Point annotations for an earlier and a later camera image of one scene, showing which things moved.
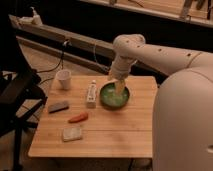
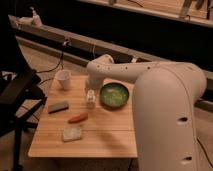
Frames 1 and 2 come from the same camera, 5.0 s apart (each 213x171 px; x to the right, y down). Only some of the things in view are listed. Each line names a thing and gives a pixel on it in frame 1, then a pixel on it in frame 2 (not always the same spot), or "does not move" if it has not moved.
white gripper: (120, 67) → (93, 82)
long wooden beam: (67, 38) does not move
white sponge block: (71, 133) does not move
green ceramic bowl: (110, 99) does not move
